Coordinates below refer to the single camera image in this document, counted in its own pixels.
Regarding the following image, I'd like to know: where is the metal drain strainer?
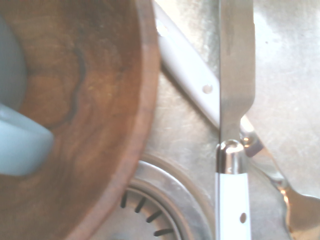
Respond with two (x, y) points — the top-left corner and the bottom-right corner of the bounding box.
(92, 153), (216, 240)

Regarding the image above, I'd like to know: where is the brown wooden bowl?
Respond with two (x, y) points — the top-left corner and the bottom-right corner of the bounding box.
(0, 0), (161, 240)

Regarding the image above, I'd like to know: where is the white handled fork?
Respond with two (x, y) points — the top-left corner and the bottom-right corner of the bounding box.
(152, 0), (320, 240)

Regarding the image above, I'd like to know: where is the white handled table knife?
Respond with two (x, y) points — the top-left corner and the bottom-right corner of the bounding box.
(214, 0), (256, 240)

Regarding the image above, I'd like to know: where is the stainless steel double sink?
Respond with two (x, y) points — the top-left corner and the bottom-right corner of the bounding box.
(138, 0), (320, 240)

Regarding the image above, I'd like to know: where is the grey ceramic mug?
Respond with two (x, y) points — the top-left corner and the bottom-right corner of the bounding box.
(0, 12), (55, 177)

